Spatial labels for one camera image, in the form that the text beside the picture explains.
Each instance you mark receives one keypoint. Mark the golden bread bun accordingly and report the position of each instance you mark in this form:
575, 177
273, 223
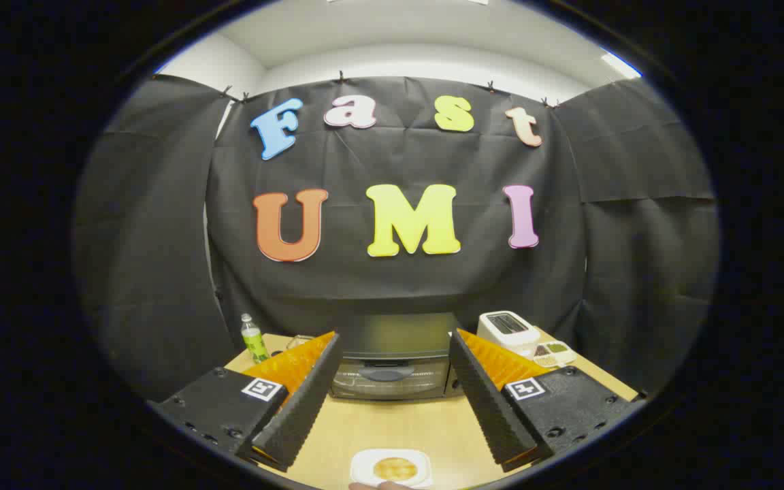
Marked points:
395, 468

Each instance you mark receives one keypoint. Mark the white pop-up toaster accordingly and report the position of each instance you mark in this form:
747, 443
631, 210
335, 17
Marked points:
508, 327

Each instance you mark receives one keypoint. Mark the white plate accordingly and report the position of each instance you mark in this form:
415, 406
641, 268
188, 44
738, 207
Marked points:
361, 469

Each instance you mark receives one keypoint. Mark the white divided snack dish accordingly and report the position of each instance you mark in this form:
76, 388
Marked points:
555, 352

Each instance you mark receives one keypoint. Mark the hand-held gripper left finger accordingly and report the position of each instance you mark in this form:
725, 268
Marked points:
310, 401

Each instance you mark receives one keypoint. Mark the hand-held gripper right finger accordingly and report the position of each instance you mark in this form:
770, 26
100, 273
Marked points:
484, 401

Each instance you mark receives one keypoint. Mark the green label plastic bottle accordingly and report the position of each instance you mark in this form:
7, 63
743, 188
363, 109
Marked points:
254, 340

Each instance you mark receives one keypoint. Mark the black toaster oven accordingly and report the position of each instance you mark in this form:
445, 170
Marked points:
392, 333

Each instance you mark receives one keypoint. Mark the small ceiling light panel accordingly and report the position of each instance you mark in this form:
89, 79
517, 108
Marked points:
620, 64

